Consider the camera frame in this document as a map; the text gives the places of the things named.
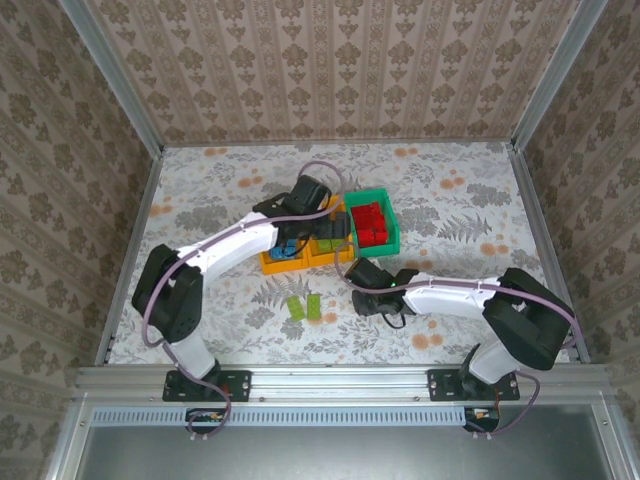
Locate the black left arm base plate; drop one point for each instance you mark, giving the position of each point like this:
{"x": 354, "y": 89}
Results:
{"x": 240, "y": 385}

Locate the thin aluminium back rail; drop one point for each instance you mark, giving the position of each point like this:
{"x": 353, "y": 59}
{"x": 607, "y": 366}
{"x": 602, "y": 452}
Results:
{"x": 340, "y": 144}

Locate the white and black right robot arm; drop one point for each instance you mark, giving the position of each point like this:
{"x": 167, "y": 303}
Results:
{"x": 445, "y": 297}

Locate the green lego brick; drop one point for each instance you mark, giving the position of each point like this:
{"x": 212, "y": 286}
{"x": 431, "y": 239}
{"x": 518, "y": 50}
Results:
{"x": 341, "y": 244}
{"x": 295, "y": 308}
{"x": 314, "y": 306}
{"x": 324, "y": 246}

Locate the orange plastic bin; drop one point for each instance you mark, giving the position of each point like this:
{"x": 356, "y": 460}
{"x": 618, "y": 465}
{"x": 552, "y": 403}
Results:
{"x": 285, "y": 266}
{"x": 325, "y": 259}

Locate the grey sheet metal panel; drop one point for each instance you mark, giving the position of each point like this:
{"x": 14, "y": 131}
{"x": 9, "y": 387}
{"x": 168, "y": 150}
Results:
{"x": 325, "y": 455}

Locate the green plastic bin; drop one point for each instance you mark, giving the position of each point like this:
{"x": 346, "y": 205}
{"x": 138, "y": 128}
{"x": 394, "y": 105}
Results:
{"x": 380, "y": 195}

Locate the long aluminium mounting rail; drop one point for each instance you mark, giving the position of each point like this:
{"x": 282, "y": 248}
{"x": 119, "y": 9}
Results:
{"x": 340, "y": 382}

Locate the aluminium frame post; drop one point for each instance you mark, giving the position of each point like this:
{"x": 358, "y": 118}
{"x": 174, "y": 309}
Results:
{"x": 551, "y": 80}
{"x": 120, "y": 80}

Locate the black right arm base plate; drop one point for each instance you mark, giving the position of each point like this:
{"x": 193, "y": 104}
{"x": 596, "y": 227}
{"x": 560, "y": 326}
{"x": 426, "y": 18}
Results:
{"x": 440, "y": 385}

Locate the blue lego brick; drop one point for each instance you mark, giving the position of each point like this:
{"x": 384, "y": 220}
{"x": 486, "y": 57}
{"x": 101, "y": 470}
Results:
{"x": 291, "y": 248}
{"x": 276, "y": 254}

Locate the aluminium side rail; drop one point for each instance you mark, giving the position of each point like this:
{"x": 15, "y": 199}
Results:
{"x": 537, "y": 210}
{"x": 144, "y": 210}

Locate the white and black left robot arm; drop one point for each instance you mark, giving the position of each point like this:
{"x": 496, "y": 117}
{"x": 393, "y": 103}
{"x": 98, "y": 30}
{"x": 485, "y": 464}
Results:
{"x": 235, "y": 245}

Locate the floral patterned table covering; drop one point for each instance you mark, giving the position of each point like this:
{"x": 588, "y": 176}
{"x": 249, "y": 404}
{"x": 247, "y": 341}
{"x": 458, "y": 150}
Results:
{"x": 450, "y": 210}

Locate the red lego brick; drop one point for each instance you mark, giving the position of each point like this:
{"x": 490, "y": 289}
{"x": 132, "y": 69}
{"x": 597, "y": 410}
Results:
{"x": 376, "y": 211}
{"x": 381, "y": 224}
{"x": 362, "y": 215}
{"x": 381, "y": 238}
{"x": 365, "y": 237}

